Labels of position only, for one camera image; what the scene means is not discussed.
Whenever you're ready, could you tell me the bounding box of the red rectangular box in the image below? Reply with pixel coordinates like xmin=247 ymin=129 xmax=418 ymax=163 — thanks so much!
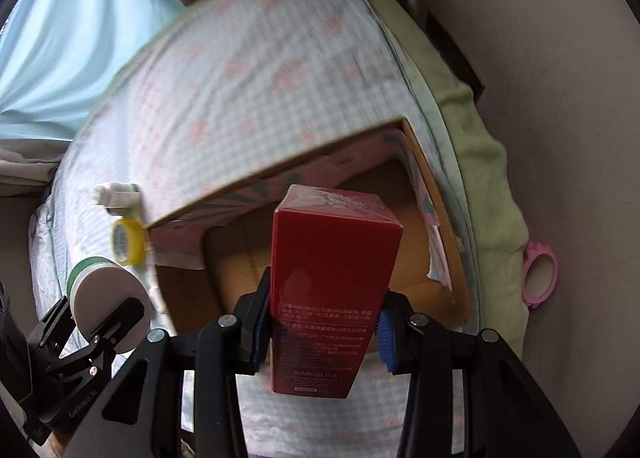
xmin=270 ymin=184 xmax=404 ymax=398

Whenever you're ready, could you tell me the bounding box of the white jar green label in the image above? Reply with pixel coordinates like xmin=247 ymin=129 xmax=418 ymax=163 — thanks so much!
xmin=66 ymin=256 xmax=154 ymax=354

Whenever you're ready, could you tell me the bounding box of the yellow tape roll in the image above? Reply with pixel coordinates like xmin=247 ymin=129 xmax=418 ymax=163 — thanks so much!
xmin=112 ymin=218 xmax=145 ymax=266

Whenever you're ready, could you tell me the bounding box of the white pill bottle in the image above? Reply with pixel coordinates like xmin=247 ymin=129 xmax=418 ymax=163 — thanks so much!
xmin=93 ymin=182 xmax=142 ymax=216

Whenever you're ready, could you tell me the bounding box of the open cardboard box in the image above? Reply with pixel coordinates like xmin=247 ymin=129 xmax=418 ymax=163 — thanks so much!
xmin=149 ymin=119 xmax=472 ymax=332

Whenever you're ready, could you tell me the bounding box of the pink round hand mirror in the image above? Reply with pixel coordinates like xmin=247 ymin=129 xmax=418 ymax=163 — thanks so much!
xmin=522 ymin=241 xmax=559 ymax=308

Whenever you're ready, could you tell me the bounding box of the green blanket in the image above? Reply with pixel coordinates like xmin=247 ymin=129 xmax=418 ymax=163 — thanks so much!
xmin=368 ymin=0 xmax=528 ymax=355

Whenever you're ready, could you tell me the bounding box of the beige curtain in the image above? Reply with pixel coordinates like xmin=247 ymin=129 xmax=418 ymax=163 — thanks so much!
xmin=0 ymin=138 xmax=70 ymax=197

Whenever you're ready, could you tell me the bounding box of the checkered floral bed sheet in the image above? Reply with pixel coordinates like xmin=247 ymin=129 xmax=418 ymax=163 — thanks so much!
xmin=29 ymin=0 xmax=482 ymax=458

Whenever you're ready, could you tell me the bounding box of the light blue curtain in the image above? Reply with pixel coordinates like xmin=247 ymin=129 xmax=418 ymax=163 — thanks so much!
xmin=1 ymin=0 xmax=184 ymax=142

